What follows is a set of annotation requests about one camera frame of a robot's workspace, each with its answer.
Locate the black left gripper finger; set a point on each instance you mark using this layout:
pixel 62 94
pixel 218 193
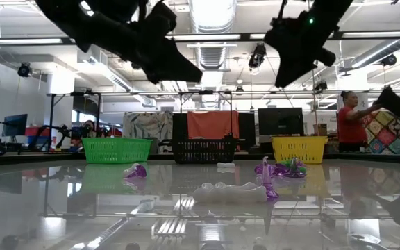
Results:
pixel 168 74
pixel 175 59

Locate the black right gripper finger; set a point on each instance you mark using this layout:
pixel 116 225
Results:
pixel 290 67

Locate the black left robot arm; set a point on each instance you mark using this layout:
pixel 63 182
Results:
pixel 57 14

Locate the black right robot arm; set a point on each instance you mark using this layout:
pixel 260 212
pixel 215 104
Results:
pixel 332 14

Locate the leaf print cloth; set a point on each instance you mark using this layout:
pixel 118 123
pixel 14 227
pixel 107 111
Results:
pixel 148 125

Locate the black monitor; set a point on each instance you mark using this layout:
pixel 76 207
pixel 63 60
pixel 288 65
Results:
pixel 280 121
pixel 15 125

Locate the orange cloth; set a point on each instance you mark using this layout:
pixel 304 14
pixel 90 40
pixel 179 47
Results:
pixel 214 125

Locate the cardboard box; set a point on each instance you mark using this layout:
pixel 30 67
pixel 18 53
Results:
pixel 320 129

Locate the yellow plastic basket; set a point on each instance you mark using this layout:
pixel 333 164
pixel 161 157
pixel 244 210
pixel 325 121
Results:
pixel 297 149

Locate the black plastic basket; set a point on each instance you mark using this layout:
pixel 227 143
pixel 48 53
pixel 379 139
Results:
pixel 203 151

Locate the person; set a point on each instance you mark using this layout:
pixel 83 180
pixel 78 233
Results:
pixel 88 126
pixel 351 128

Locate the green plastic basket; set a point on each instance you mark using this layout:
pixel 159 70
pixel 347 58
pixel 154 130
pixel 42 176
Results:
pixel 116 151

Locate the colourful patchwork quilt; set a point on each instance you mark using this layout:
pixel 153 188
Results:
pixel 387 139

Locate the silver ribbed ceiling duct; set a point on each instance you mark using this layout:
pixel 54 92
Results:
pixel 217 59

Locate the silver angled ceiling duct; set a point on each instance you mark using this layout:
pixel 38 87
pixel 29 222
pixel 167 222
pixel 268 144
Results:
pixel 377 55

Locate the black background table frame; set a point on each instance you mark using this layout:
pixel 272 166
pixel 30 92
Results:
pixel 51 118

